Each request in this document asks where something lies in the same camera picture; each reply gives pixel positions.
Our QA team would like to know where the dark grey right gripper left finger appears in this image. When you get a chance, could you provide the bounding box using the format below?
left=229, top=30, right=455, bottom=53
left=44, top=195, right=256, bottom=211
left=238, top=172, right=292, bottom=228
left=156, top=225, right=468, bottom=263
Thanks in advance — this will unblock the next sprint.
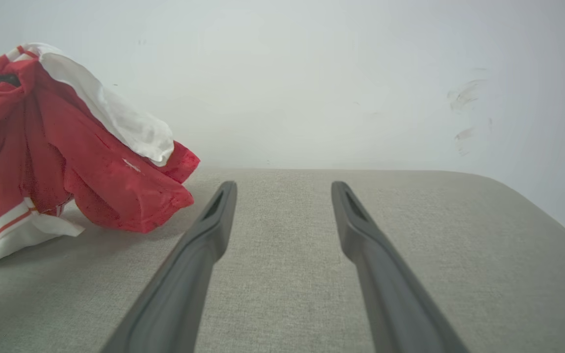
left=100, top=181, right=238, bottom=353

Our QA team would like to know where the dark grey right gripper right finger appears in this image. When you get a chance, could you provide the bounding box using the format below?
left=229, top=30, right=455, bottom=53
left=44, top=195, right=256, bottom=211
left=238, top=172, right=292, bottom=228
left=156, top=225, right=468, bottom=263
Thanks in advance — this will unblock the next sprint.
left=332, top=181, right=469, bottom=353

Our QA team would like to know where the red and white basketball jersey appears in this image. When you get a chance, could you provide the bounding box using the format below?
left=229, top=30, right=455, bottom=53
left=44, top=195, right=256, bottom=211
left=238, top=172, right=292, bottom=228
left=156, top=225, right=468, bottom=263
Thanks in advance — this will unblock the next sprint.
left=0, top=43, right=201, bottom=271

